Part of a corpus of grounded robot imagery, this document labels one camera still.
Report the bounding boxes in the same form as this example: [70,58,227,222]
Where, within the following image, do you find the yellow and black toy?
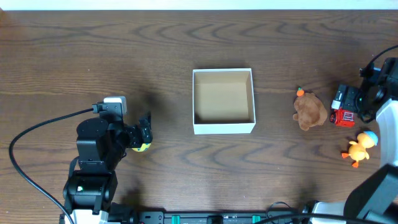
[132,143,151,152]

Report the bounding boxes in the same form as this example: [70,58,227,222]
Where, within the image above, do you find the brown plush capybara toy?
[293,88,328,131]

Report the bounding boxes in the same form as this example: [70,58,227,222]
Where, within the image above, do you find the orange toy duck blue cap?
[341,131,379,168]

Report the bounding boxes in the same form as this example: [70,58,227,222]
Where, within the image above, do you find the red toy car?
[330,108,355,128]

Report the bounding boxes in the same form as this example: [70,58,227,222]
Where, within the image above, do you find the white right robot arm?
[309,57,397,223]

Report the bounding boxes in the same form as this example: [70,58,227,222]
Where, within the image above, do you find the white cardboard box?
[192,68,256,135]

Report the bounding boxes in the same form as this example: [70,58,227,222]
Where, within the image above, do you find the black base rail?
[137,209,297,224]

